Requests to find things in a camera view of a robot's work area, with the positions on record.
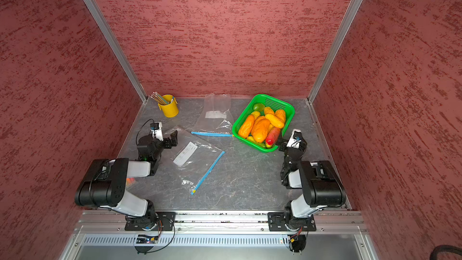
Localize red mango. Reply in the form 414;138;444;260
265;127;281;149

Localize large orange mango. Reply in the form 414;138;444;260
251;116;271;143

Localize clear zip bag blue zipper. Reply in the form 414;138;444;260
161;126;225;195

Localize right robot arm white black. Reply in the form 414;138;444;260
277;138;347;231

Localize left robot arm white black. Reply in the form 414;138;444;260
75;130;178;231

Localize orange mango at basket back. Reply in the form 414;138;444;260
275;110;286;124

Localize small orange mango back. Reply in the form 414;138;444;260
263;107;275;115

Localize orange mango left in basket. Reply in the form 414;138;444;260
238;114;255;138

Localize green mango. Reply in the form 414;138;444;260
252;102;265;113

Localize yellow cup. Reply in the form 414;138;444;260
158;95;179;118

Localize sticks in yellow cup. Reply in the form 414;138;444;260
150;91;171;105

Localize green plastic basket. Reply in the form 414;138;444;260
232;94;295;153

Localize colourful marker pack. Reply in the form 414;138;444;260
126;178;135;189

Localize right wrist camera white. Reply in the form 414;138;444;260
286;129;304;149

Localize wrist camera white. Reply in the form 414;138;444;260
286;129;304;149
150;122;164;142

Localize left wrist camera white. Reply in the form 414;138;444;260
150;122;164;142

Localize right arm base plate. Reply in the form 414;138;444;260
267;212;316;232

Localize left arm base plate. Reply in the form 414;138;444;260
125;211;176;232

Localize aluminium front rail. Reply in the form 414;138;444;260
73;210;369;235

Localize left corner aluminium post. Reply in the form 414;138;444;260
83;0;148;104

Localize corner aluminium post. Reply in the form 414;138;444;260
308;0;363;105
83;0;148;104

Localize right corner aluminium post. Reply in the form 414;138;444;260
308;0;363;105

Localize black hose bottom right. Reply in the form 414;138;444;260
429;244;462;260

